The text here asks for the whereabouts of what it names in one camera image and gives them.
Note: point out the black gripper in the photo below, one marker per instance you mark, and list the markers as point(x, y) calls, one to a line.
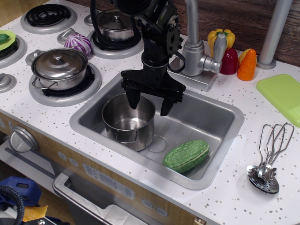
point(152, 81)

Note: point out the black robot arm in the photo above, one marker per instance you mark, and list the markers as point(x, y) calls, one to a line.
point(158, 20)

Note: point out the steel sink basin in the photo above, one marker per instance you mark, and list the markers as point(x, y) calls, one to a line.
point(197, 117)

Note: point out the lidded steel pot rear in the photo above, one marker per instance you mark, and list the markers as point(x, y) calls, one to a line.
point(115, 25)

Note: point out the lidded steel pot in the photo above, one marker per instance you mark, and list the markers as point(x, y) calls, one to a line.
point(59, 69)
point(115, 25)

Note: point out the lidded steel pot front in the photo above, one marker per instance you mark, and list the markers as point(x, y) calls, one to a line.
point(59, 69)

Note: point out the silver toy faucet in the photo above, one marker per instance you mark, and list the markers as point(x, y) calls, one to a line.
point(200, 69)

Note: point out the green bitter melon toy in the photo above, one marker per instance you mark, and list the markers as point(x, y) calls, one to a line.
point(186, 156)

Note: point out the red pepper toy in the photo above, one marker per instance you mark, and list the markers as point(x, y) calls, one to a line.
point(229, 62)

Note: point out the silver stove knob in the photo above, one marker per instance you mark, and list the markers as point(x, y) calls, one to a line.
point(7, 82)
point(31, 56)
point(88, 19)
point(62, 37)

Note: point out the orange carrot toy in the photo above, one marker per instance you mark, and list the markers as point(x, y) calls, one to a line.
point(247, 62)

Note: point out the steel slotted spoon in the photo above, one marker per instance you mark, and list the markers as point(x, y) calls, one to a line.
point(272, 186)

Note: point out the green cutting board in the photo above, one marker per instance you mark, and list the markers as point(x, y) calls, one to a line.
point(283, 92)

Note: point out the silver oven knob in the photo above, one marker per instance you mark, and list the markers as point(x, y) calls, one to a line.
point(21, 140)

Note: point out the black coil burner rear left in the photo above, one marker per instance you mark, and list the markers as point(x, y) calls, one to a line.
point(45, 15)

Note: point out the green plate with vegetable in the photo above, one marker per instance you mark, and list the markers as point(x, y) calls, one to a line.
point(7, 39)

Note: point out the silver oven door handle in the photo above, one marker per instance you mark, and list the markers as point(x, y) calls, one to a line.
point(85, 212)

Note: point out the grey vertical post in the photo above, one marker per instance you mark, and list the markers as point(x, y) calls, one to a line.
point(266, 59)

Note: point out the steel utensil wire handle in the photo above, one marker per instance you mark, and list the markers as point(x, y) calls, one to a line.
point(270, 146)

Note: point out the blue device with cable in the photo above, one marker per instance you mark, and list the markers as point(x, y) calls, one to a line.
point(18, 192)

